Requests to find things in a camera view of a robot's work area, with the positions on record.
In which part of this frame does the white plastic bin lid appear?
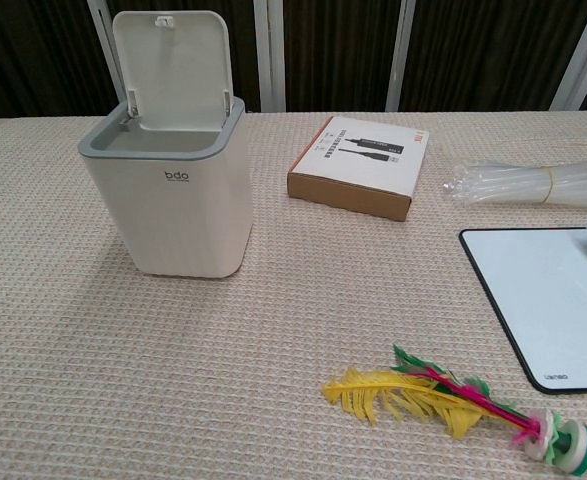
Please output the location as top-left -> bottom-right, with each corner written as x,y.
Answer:
111,10 -> 232,134

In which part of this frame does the white plastic trash bin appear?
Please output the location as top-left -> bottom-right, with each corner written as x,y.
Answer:
77,97 -> 254,279

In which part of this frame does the white black-edged mat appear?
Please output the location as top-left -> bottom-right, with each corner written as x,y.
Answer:
458,226 -> 587,394

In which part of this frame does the black pleated curtain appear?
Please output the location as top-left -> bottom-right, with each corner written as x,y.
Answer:
0,0 -> 587,122

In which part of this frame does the colourful feather shuttlecock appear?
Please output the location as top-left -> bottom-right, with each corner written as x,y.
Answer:
322,343 -> 587,474

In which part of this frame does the beige woven tablecloth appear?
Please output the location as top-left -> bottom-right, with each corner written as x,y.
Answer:
0,107 -> 587,480

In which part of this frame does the bundle of clear plastic sticks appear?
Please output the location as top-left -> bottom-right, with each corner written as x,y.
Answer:
441,156 -> 587,210

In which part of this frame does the white brown cable product box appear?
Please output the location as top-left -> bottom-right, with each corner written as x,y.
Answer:
286,115 -> 431,223

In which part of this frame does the aluminium frame post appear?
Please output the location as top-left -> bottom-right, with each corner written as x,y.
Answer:
251,0 -> 288,113
384,0 -> 423,113
547,0 -> 587,111

